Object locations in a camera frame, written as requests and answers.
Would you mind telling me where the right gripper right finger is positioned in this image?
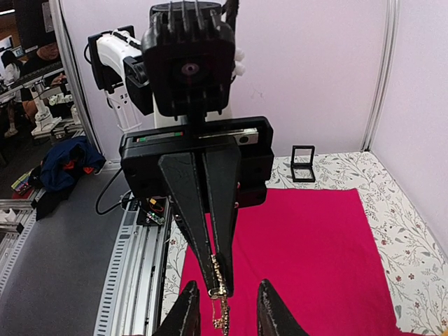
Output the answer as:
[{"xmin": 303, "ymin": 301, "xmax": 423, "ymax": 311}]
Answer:
[{"xmin": 257, "ymin": 279, "xmax": 308, "ymax": 336}]

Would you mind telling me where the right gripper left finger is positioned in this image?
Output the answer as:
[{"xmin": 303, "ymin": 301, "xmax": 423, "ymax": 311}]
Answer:
[{"xmin": 156, "ymin": 281, "xmax": 201, "ymax": 336}]

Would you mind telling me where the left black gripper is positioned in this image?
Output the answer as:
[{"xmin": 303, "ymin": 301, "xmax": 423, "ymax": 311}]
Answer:
[{"xmin": 119, "ymin": 116, "xmax": 274, "ymax": 297}]

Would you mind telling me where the gold brooch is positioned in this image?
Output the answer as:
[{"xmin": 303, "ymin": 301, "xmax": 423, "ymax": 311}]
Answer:
[{"xmin": 209, "ymin": 255, "xmax": 230, "ymax": 336}]

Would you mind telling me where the red t-shirt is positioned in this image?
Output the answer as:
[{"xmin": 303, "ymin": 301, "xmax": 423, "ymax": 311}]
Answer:
[{"xmin": 181, "ymin": 189, "xmax": 400, "ymax": 335}]

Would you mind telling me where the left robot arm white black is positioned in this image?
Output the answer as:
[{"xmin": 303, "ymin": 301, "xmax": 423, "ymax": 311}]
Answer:
[{"xmin": 87, "ymin": 1, "xmax": 274, "ymax": 298}]

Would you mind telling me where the black open brooch box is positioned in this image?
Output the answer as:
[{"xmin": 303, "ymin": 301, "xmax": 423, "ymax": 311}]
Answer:
[{"xmin": 290, "ymin": 145, "xmax": 316, "ymax": 183}]

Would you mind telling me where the dark blue clothing pile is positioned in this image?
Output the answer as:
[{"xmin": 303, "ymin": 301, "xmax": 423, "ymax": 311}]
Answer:
[{"xmin": 28, "ymin": 136, "xmax": 106, "ymax": 221}]

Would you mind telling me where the floral patterned table mat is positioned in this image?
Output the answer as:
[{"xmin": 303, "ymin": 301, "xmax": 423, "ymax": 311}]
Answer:
[{"xmin": 162, "ymin": 150, "xmax": 448, "ymax": 336}]

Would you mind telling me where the person in background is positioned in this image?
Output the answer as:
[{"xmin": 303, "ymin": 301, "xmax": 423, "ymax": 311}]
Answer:
[{"xmin": 4, "ymin": 42, "xmax": 60, "ymax": 138}]

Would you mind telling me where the aluminium front rail frame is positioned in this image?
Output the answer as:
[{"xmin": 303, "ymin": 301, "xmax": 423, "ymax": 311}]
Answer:
[{"xmin": 93, "ymin": 199, "xmax": 172, "ymax": 335}]

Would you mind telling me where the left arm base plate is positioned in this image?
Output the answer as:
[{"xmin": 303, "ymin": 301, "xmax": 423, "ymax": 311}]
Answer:
[{"xmin": 129, "ymin": 197, "xmax": 168, "ymax": 227}]

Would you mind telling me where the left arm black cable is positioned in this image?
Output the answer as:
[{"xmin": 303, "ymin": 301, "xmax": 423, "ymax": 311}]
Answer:
[{"xmin": 220, "ymin": 0, "xmax": 242, "ymax": 25}]

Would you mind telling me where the left aluminium frame post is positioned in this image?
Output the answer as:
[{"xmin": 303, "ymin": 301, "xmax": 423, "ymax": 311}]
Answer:
[{"xmin": 49, "ymin": 0, "xmax": 103, "ymax": 153}]

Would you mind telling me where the aluminium frame post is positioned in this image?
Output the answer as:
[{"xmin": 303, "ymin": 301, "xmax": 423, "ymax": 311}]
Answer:
[
  {"xmin": 49, "ymin": 0, "xmax": 103, "ymax": 153},
  {"xmin": 360, "ymin": 0, "xmax": 400, "ymax": 152}
]

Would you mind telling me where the right aluminium frame post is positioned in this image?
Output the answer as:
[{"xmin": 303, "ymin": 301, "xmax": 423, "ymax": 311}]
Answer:
[{"xmin": 360, "ymin": 0, "xmax": 400, "ymax": 152}]

